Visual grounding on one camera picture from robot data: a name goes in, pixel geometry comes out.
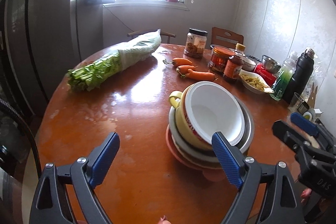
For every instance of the middle carrot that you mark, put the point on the middle carrot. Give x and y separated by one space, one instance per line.
183 69

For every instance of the red patterned white bowl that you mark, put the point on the red patterned white bowl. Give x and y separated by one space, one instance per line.
211 108

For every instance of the small steel bowl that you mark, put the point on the small steel bowl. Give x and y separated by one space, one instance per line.
270 65

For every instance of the near long carrot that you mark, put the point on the near long carrot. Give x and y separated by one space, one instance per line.
199 76

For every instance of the black thermos flask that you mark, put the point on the black thermos flask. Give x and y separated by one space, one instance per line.
303 71

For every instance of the yellow mug bowl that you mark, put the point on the yellow mug bowl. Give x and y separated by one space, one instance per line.
176 100

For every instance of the green liquid bottle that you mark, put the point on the green liquid bottle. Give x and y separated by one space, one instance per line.
284 75

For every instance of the clear jar black lid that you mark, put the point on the clear jar black lid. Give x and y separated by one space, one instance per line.
195 43

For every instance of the small glass cup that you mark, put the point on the small glass cup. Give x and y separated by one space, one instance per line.
296 102

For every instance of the red box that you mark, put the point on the red box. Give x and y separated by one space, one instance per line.
266 75

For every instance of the orange plastic plate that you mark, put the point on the orange plastic plate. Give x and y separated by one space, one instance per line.
214 175

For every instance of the grey refrigerator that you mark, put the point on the grey refrigerator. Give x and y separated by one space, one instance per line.
36 51

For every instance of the white dish with food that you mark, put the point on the white dish with food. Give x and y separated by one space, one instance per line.
254 83

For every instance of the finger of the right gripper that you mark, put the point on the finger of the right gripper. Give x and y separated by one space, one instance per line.
295 142
323 137

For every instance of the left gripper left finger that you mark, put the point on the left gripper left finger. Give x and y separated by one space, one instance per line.
51 203

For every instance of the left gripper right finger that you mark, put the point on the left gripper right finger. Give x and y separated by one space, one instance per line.
280 204

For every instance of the stainless steel bowl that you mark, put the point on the stainless steel bowl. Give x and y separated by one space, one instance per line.
208 157

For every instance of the person right hand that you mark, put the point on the person right hand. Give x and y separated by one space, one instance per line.
305 195

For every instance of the far carrot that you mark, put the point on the far carrot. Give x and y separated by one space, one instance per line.
176 62

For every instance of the red chili sauce jar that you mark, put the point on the red chili sauce jar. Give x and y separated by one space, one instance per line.
219 58

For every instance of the bagged celery bunch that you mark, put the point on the bagged celery bunch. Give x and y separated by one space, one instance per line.
120 57

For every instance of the brown sauce bottle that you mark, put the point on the brown sauce bottle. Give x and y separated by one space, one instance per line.
234 64

